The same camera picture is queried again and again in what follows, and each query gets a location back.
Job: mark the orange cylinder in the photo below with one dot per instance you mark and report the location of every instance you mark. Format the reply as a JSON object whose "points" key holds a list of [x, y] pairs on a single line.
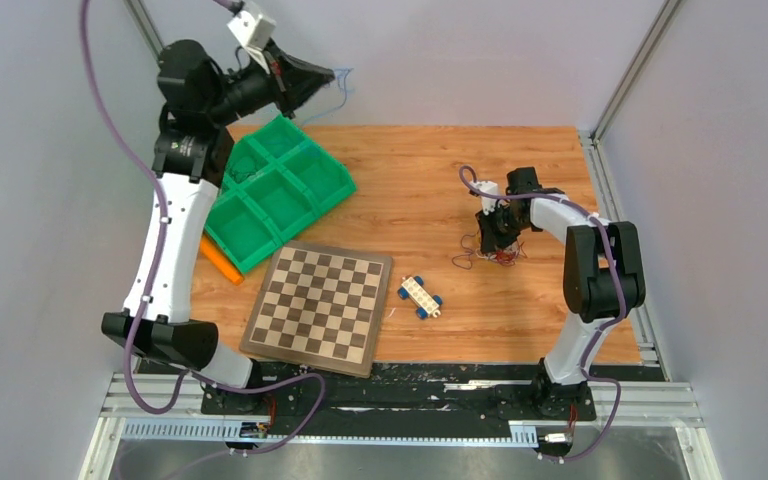
{"points": [[219, 260]]}

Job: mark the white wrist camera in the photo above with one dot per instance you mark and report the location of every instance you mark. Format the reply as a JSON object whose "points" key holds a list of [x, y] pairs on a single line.
{"points": [[253, 28], [490, 196]]}

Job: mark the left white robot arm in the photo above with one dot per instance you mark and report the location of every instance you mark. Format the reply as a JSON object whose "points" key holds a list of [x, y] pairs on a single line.
{"points": [[190, 157]]}

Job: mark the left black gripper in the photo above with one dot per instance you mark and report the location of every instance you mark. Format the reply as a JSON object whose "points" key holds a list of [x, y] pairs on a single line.
{"points": [[296, 91]]}

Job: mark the white blue toy car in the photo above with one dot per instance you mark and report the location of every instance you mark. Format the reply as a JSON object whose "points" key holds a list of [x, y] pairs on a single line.
{"points": [[427, 306]]}

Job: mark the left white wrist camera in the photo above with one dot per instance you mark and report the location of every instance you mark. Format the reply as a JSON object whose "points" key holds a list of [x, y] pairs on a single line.
{"points": [[253, 28]]}

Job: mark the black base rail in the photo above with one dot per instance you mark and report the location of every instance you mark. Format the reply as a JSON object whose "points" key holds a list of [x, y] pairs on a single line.
{"points": [[406, 398]]}

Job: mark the wooden chessboard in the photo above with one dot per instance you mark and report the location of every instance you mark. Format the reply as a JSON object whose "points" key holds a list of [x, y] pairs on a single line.
{"points": [[320, 306]]}

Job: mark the grey slotted cable duct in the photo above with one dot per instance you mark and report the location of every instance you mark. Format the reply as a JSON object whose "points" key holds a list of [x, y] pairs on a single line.
{"points": [[250, 432]]}

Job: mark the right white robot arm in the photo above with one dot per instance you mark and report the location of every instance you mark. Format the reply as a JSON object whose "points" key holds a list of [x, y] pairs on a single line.
{"points": [[602, 282]]}

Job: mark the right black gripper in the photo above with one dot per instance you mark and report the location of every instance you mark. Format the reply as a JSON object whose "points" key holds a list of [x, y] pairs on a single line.
{"points": [[492, 241]]}

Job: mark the green compartment tray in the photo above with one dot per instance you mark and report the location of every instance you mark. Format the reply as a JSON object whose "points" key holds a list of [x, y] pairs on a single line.
{"points": [[277, 183]]}

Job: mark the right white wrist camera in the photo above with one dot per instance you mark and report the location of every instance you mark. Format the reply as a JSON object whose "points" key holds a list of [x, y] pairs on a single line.
{"points": [[490, 196]]}

